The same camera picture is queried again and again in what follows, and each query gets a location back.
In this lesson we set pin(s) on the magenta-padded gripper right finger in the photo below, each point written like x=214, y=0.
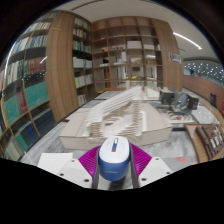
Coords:
x=141, y=161

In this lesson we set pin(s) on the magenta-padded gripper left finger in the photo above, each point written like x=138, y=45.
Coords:
x=87, y=163

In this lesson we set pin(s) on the blue and white computer mouse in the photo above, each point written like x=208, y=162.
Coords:
x=114, y=160

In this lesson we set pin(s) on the white rectangular mouse pad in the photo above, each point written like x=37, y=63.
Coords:
x=53, y=161

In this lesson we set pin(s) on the colourful printed sheet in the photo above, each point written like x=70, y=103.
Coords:
x=181, y=159

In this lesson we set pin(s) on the pale wooden architectural model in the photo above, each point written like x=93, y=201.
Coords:
x=133, y=120

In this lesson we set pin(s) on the dark grey building model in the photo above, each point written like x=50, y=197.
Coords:
x=180, y=100

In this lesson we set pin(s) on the curved bookshelf with colourful books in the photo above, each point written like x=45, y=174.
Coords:
x=26, y=86

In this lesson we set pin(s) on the wooden bookshelf with white books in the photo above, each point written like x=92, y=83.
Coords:
x=82, y=63

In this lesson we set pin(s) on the open wooden display shelf unit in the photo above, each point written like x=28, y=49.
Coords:
x=126, y=53

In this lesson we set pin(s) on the group of small ceiling lights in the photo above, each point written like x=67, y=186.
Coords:
x=203, y=70

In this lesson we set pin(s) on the long ceiling light strip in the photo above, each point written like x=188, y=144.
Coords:
x=186, y=40

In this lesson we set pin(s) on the wall sign plaque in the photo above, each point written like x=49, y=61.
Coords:
x=175, y=58

